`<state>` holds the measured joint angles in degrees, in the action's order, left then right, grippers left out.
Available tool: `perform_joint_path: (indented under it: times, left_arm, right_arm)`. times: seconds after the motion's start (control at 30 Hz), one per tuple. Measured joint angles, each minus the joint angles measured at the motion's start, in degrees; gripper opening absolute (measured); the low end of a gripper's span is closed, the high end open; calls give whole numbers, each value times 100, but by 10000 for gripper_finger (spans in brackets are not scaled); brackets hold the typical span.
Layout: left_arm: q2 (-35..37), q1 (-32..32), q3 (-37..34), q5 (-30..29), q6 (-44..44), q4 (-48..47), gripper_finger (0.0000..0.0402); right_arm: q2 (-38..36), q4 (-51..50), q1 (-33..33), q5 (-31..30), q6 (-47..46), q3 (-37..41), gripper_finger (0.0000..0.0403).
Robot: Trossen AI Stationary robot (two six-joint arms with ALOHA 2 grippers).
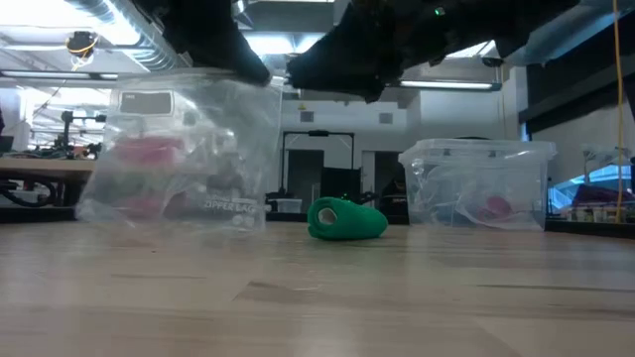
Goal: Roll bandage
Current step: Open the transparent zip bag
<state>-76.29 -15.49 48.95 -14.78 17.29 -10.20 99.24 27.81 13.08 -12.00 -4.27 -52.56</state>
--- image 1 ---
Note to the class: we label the small clear box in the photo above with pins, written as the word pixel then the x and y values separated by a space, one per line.
pixel 289 205

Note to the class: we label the clear plastic storage bin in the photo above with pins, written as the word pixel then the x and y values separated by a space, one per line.
pixel 446 168

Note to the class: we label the black computer tower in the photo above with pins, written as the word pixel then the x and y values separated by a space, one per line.
pixel 340 183

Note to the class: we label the black background rig frame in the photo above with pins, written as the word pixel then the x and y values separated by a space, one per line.
pixel 317 134

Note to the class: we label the clear zipper bag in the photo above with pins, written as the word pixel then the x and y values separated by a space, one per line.
pixel 198 163

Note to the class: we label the long ceiling light bar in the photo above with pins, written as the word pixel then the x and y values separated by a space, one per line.
pixel 446 85

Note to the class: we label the blue bandage roll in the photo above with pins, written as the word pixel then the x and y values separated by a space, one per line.
pixel 454 214

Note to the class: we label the long green elastic bandage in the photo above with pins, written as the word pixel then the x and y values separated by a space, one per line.
pixel 357 220

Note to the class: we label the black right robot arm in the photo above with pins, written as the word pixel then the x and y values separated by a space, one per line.
pixel 496 25

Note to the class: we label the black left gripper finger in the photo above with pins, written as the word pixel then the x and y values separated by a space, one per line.
pixel 245 59

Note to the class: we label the dark pink bandage roll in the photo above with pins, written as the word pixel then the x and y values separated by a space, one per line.
pixel 495 208

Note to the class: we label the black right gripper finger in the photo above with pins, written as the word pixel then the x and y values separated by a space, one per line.
pixel 337 69

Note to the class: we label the cluttered storage shelf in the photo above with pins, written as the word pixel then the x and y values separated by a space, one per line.
pixel 595 198

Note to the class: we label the black aluminium rig frame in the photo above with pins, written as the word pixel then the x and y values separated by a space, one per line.
pixel 30 214

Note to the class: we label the wooden workbench in background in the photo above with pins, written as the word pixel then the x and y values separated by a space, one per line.
pixel 44 171

